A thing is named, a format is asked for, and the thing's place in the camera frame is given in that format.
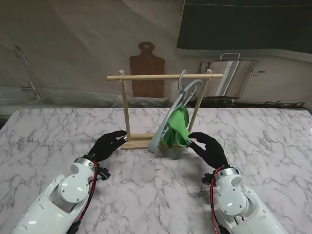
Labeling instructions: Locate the green microfibre towel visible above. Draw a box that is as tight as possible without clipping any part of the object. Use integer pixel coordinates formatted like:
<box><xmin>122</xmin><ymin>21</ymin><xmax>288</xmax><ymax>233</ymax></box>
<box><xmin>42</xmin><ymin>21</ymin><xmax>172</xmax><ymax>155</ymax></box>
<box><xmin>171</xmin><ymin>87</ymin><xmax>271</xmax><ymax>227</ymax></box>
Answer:
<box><xmin>161</xmin><ymin>105</ymin><xmax>192</xmax><ymax>149</ymax></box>

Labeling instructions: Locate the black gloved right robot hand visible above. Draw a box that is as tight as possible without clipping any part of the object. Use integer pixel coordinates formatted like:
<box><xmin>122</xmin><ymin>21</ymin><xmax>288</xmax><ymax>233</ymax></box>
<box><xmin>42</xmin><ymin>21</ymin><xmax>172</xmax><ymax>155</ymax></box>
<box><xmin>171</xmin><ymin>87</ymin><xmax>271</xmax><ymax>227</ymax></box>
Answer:
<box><xmin>186</xmin><ymin>132</ymin><xmax>229</xmax><ymax>170</ymax></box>

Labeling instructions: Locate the wooden hanging rack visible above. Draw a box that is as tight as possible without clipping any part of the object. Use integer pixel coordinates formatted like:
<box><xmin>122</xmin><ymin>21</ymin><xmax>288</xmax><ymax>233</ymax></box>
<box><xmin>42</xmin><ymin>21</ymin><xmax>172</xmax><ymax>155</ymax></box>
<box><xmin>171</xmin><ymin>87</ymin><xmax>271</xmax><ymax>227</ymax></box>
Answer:
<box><xmin>106</xmin><ymin>68</ymin><xmax>223</xmax><ymax>150</ymax></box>

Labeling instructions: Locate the red cable on left arm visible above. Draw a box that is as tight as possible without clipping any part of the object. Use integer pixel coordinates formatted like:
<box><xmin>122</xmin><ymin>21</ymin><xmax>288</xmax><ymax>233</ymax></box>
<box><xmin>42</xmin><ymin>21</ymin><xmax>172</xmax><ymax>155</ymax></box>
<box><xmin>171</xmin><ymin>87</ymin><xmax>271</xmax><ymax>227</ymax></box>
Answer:
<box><xmin>65</xmin><ymin>159</ymin><xmax>98</xmax><ymax>232</ymax></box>

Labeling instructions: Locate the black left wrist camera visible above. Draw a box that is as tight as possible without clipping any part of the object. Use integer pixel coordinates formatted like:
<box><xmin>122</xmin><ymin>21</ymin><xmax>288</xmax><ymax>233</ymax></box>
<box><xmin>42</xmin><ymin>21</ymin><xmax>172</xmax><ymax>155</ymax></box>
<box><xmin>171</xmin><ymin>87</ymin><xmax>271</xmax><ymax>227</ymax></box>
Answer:
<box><xmin>96</xmin><ymin>168</ymin><xmax>111</xmax><ymax>181</ymax></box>

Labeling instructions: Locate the grey plastic clothes hanger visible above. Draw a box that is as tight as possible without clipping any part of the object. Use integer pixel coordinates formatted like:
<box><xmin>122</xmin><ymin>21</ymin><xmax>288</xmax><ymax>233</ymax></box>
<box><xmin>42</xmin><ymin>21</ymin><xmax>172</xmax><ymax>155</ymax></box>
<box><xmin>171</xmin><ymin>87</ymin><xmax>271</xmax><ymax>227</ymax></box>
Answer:
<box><xmin>148</xmin><ymin>70</ymin><xmax>203</xmax><ymax>154</ymax></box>

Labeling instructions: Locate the red cable on arm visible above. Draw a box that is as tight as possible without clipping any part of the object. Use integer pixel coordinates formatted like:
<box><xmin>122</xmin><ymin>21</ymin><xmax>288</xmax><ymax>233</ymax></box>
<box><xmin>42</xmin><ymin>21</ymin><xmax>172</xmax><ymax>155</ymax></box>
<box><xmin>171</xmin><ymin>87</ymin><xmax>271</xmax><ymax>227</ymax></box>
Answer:
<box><xmin>210</xmin><ymin>167</ymin><xmax>224</xmax><ymax>234</ymax></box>
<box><xmin>65</xmin><ymin>159</ymin><xmax>98</xmax><ymax>232</ymax></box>

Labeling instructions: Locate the red cable on right arm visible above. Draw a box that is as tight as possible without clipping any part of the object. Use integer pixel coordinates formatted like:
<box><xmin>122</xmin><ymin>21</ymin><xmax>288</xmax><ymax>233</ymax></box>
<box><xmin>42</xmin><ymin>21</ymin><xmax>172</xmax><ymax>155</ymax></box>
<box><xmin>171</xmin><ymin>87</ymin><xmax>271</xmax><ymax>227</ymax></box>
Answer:
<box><xmin>210</xmin><ymin>167</ymin><xmax>224</xmax><ymax>234</ymax></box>

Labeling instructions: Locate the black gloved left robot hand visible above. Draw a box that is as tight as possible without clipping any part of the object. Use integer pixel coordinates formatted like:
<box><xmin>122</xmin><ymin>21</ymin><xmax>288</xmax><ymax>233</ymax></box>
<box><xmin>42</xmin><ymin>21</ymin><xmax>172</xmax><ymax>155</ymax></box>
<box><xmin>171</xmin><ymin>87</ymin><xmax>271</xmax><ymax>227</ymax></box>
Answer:
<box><xmin>87</xmin><ymin>130</ymin><xmax>129</xmax><ymax>163</ymax></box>

